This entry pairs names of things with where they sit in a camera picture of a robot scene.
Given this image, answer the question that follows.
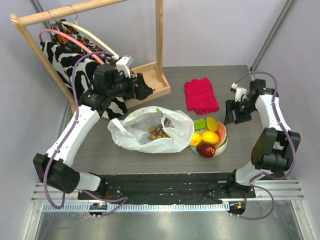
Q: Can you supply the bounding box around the black white zebra garment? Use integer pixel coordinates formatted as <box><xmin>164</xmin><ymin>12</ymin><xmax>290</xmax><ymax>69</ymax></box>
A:
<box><xmin>39</xmin><ymin>41</ymin><xmax>128</xmax><ymax>120</ymax></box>

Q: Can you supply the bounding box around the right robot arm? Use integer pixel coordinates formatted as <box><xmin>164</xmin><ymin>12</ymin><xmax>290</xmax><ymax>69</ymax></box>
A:
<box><xmin>224</xmin><ymin>79</ymin><xmax>301</xmax><ymax>198</ymax></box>

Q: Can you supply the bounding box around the red cloth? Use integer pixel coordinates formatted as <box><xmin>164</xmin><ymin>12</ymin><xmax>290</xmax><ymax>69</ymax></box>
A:
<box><xmin>184</xmin><ymin>77</ymin><xmax>220</xmax><ymax>115</ymax></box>

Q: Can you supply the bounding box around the fake watermelon slice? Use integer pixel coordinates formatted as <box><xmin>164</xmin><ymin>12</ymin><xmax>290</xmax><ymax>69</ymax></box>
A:
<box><xmin>214</xmin><ymin>121</ymin><xmax>228</xmax><ymax>149</ymax></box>

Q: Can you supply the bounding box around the aluminium rail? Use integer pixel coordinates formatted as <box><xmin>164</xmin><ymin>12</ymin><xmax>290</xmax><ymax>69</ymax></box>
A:
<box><xmin>31</xmin><ymin>180</ymin><xmax>305</xmax><ymax>204</ymax></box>

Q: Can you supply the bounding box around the yellow green fake fruit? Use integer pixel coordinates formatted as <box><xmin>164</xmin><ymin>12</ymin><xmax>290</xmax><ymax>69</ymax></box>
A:
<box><xmin>206</xmin><ymin>116</ymin><xmax>218</xmax><ymax>132</ymax></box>

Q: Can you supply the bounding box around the cream hanger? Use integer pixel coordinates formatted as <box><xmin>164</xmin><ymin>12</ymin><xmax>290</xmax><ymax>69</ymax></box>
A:
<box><xmin>61</xmin><ymin>20</ymin><xmax>120</xmax><ymax>60</ymax></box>

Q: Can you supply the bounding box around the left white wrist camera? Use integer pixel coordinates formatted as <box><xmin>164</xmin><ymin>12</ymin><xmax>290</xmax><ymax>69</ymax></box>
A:
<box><xmin>115</xmin><ymin>55</ymin><xmax>133</xmax><ymax>78</ymax></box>

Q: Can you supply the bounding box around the brown fake fruit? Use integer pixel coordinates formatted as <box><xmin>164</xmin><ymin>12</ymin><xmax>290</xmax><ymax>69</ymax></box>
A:
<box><xmin>148</xmin><ymin>124</ymin><xmax>170</xmax><ymax>141</ymax></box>

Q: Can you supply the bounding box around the blue and cream plate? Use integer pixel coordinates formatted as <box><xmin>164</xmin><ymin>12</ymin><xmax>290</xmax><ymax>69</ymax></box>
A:
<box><xmin>196</xmin><ymin>128</ymin><xmax>228</xmax><ymax>156</ymax></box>

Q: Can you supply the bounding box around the purple cable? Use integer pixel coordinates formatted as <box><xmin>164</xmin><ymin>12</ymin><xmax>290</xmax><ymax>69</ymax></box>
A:
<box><xmin>43</xmin><ymin>51</ymin><xmax>129</xmax><ymax>217</ymax></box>
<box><xmin>230</xmin><ymin>71</ymin><xmax>298</xmax><ymax>221</ymax></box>

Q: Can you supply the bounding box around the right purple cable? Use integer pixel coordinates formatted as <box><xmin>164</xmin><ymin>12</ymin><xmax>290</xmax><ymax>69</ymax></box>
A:
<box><xmin>230</xmin><ymin>71</ymin><xmax>298</xmax><ymax>221</ymax></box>

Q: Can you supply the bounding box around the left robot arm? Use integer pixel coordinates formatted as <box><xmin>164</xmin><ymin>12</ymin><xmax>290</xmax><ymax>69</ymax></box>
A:
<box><xmin>33</xmin><ymin>64</ymin><xmax>154</xmax><ymax>200</ymax></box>

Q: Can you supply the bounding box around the pink hanger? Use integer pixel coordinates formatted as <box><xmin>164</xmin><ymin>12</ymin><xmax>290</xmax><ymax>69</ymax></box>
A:
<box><xmin>39</xmin><ymin>28</ymin><xmax>105</xmax><ymax>65</ymax></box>

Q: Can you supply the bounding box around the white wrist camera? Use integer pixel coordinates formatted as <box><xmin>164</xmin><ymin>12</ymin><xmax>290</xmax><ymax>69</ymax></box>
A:
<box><xmin>115</xmin><ymin>55</ymin><xmax>133</xmax><ymax>78</ymax></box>
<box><xmin>231</xmin><ymin>83</ymin><xmax>248</xmax><ymax>102</ymax></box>

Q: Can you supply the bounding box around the orange patterned garment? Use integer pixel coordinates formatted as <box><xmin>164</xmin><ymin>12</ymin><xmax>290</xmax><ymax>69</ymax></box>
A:
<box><xmin>51</xmin><ymin>18</ymin><xmax>118</xmax><ymax>65</ymax></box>

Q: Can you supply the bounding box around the wooden clothes rack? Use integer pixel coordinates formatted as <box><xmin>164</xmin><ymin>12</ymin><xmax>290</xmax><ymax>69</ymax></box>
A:
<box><xmin>9</xmin><ymin>0</ymin><xmax>171</xmax><ymax>124</ymax></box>

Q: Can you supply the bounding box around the white plastic bag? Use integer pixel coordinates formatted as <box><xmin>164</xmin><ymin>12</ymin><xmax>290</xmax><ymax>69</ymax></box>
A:
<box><xmin>107</xmin><ymin>106</ymin><xmax>195</xmax><ymax>154</ymax></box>

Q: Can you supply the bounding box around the white slotted cable duct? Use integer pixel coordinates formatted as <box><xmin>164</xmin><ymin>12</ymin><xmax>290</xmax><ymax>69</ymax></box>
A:
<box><xmin>42</xmin><ymin>201</ymin><xmax>230</xmax><ymax>213</ymax></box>

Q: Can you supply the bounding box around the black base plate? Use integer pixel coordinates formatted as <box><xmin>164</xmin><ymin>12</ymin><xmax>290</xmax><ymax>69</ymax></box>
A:
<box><xmin>77</xmin><ymin>170</ymin><xmax>257</xmax><ymax>204</ymax></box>

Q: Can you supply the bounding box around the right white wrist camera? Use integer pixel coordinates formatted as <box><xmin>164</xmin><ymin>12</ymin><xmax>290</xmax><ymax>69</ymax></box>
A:
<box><xmin>231</xmin><ymin>83</ymin><xmax>248</xmax><ymax>102</ymax></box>

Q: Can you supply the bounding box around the dark red fake apple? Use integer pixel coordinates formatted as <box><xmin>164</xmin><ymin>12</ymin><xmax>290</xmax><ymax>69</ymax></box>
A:
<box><xmin>196</xmin><ymin>143</ymin><xmax>216</xmax><ymax>158</ymax></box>

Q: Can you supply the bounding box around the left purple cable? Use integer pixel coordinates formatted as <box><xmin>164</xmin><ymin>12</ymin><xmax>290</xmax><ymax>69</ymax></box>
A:
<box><xmin>43</xmin><ymin>51</ymin><xmax>129</xmax><ymax>217</ymax></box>

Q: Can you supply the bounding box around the yellow fake orange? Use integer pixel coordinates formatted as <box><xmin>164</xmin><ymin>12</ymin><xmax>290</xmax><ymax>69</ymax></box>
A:
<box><xmin>190</xmin><ymin>132</ymin><xmax>202</xmax><ymax>147</ymax></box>

